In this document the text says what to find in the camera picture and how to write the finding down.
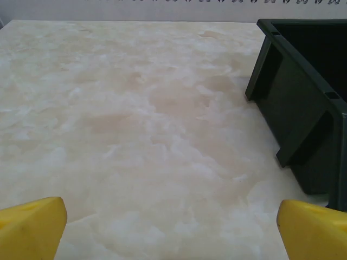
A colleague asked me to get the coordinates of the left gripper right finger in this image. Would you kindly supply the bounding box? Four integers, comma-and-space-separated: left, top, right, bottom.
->
276, 199, 347, 260

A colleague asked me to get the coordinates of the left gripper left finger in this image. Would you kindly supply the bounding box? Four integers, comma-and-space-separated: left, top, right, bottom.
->
0, 197, 68, 260

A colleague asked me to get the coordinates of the black plastic bin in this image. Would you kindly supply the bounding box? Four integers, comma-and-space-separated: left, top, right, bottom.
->
245, 18, 347, 213

